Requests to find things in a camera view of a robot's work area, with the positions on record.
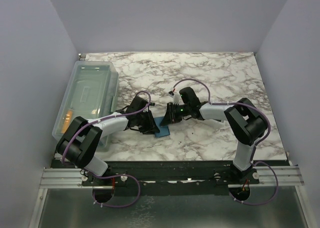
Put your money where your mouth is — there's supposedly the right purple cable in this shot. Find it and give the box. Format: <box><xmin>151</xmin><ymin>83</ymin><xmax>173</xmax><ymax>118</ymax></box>
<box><xmin>172</xmin><ymin>79</ymin><xmax>280</xmax><ymax>206</ymax></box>

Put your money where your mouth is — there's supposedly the teal leather card holder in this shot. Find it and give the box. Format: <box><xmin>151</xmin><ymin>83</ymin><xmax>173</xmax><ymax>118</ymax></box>
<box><xmin>154</xmin><ymin>117</ymin><xmax>170</xmax><ymax>138</ymax></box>

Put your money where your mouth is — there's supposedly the orange tool in bin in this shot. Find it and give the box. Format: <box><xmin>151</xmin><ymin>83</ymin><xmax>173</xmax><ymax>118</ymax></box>
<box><xmin>61</xmin><ymin>109</ymin><xmax>73</xmax><ymax>134</ymax></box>

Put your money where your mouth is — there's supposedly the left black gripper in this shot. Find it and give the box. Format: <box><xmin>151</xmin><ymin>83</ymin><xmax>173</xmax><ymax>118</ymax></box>
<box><xmin>136</xmin><ymin>110</ymin><xmax>160</xmax><ymax>135</ymax></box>

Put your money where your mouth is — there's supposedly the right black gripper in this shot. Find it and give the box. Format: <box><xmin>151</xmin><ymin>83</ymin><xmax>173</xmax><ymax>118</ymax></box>
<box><xmin>161</xmin><ymin>103</ymin><xmax>191</xmax><ymax>127</ymax></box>

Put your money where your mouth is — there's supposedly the clear plastic storage bin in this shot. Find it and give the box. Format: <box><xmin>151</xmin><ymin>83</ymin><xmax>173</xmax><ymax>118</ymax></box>
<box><xmin>52</xmin><ymin>61</ymin><xmax>119</xmax><ymax>141</ymax></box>

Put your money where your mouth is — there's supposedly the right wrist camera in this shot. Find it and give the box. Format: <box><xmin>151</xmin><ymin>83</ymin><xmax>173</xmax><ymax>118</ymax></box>
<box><xmin>168</xmin><ymin>90</ymin><xmax>181</xmax><ymax>105</ymax></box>

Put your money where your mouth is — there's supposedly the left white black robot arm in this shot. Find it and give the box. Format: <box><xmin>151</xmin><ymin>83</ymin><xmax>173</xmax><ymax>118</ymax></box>
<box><xmin>56</xmin><ymin>95</ymin><xmax>160</xmax><ymax>185</ymax></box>

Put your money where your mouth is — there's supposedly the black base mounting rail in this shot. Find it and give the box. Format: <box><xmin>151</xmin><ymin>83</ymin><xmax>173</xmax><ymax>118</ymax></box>
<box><xmin>51</xmin><ymin>160</ymin><xmax>290</xmax><ymax>201</ymax></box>

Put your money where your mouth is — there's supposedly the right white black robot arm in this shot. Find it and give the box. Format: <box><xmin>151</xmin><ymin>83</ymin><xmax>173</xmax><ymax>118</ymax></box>
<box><xmin>160</xmin><ymin>87</ymin><xmax>270</xmax><ymax>184</ymax></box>

